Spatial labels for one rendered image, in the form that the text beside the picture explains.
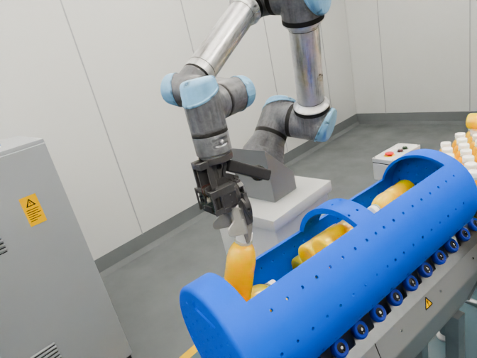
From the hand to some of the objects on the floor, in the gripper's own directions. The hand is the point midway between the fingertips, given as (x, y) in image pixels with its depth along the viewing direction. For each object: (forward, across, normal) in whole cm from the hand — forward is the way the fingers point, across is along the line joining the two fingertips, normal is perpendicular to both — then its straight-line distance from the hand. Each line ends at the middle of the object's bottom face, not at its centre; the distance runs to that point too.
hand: (243, 234), depth 84 cm
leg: (+127, +10, +70) cm, 145 cm away
